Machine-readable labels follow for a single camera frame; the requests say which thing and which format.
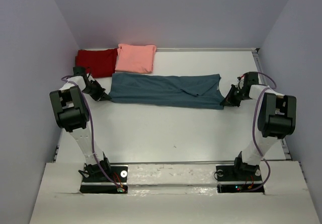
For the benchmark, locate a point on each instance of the blue t-shirt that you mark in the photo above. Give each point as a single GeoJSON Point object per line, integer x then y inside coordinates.
{"type": "Point", "coordinates": [201, 92]}

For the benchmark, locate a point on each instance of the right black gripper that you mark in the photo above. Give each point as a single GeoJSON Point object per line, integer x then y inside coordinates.
{"type": "Point", "coordinates": [232, 96]}

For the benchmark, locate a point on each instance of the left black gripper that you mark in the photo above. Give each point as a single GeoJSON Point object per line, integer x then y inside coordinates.
{"type": "Point", "coordinates": [98, 93]}

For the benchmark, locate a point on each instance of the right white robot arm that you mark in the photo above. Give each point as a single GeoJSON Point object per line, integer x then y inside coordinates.
{"type": "Point", "coordinates": [274, 119]}

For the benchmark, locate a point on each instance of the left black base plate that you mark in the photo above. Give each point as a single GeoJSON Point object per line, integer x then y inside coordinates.
{"type": "Point", "coordinates": [96, 182]}

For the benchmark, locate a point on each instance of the folded red t-shirt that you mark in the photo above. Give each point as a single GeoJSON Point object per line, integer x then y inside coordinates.
{"type": "Point", "coordinates": [100, 63]}

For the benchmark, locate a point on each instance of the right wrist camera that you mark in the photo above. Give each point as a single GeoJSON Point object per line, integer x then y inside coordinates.
{"type": "Point", "coordinates": [240, 83]}

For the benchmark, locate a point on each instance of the pink t-shirt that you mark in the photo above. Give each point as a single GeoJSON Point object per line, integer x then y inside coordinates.
{"type": "Point", "coordinates": [135, 59]}

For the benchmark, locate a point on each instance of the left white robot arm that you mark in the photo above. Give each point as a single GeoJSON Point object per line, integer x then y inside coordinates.
{"type": "Point", "coordinates": [72, 113]}

